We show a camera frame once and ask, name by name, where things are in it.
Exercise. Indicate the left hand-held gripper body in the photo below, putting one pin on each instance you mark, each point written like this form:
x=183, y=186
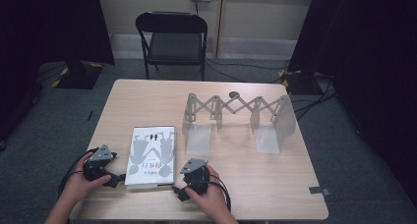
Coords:
x=101, y=153

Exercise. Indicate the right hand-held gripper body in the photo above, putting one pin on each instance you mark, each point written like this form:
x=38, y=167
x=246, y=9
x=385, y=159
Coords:
x=194, y=165

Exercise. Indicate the white expandable book rack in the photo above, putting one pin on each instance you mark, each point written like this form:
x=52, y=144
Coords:
x=198, y=139

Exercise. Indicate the white book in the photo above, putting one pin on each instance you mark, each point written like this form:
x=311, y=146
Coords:
x=150, y=158

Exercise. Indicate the person's right hand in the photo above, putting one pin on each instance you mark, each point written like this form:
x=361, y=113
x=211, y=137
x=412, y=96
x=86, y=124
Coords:
x=214, y=199

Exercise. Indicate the person's left hand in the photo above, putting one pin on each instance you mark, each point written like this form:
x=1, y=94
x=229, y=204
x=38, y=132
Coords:
x=77, y=186

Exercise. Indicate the small black pen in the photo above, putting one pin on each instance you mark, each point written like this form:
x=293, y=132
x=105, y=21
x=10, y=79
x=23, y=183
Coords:
x=90, y=115

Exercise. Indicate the black stand base yellow tape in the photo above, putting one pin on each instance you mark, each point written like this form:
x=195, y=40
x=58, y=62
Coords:
x=78, y=76
x=296, y=81

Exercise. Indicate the dark round disc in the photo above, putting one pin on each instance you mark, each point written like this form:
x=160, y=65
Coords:
x=234, y=94

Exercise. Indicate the black folding chair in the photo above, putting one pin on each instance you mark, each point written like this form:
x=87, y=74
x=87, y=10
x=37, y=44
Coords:
x=173, y=45

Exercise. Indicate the grey tape strip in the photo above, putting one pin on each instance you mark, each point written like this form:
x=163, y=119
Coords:
x=318, y=190

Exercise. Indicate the black curtain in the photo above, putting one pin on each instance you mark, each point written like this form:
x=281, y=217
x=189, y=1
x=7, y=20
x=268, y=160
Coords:
x=39, y=37
x=370, y=70

